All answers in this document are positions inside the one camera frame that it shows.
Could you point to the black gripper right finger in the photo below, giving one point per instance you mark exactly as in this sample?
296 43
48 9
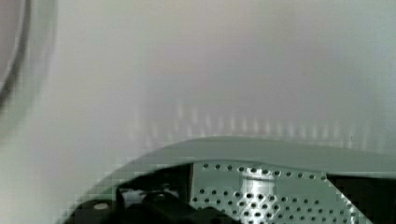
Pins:
375 197

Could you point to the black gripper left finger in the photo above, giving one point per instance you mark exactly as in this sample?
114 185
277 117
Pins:
159 197

